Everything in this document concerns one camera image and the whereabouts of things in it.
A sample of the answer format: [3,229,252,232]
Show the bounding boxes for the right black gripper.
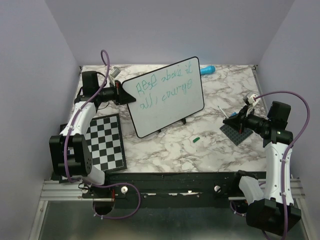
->
[224,104,271,134]

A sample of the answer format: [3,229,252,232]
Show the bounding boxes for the metal wire board stand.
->
[156,117,187,133]

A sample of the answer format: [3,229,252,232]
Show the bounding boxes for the black framed whiteboard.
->
[122,56,205,138]

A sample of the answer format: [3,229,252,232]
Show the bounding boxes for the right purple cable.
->
[229,91,311,240]

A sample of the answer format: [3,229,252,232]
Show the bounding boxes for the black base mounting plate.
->
[82,171,261,210]

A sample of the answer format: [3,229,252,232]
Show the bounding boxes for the grey lego baseplate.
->
[219,124,253,146]

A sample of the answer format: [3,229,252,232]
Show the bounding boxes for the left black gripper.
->
[95,79,136,105]

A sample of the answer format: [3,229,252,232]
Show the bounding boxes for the aluminium extrusion rail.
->
[40,180,83,202]

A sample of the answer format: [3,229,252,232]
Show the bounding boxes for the blue toy microphone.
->
[200,65,216,75]

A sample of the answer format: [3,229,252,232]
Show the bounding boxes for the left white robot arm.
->
[49,71,136,198]

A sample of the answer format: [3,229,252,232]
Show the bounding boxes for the green whiteboard marker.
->
[218,105,229,118]

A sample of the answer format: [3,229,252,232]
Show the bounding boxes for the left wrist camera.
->
[109,67,121,79]

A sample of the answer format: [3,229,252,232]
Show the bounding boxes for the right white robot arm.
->
[223,101,301,237]

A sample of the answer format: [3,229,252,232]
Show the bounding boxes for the black white checkerboard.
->
[85,113,127,173]

